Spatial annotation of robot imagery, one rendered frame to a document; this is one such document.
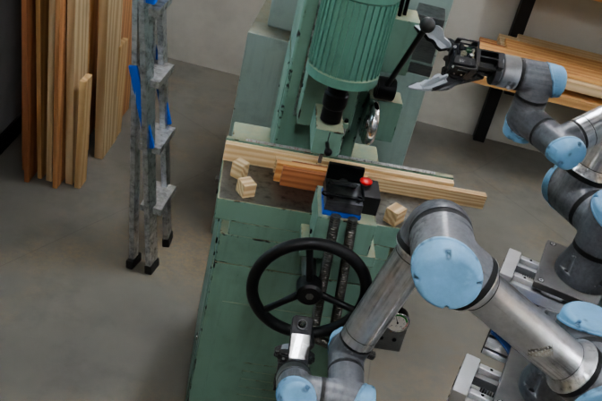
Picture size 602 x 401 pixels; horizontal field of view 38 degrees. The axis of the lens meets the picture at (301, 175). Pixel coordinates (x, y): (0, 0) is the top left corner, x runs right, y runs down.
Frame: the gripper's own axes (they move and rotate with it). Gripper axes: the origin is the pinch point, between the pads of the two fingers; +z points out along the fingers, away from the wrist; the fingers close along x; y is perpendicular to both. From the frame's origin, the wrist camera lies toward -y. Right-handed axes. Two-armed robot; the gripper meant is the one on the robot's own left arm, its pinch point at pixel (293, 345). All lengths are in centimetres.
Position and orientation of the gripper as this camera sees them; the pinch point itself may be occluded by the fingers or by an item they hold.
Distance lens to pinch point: 206.0
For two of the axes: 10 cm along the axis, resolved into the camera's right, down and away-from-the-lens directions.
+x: 9.8, 1.7, 0.4
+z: -0.3, -0.5, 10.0
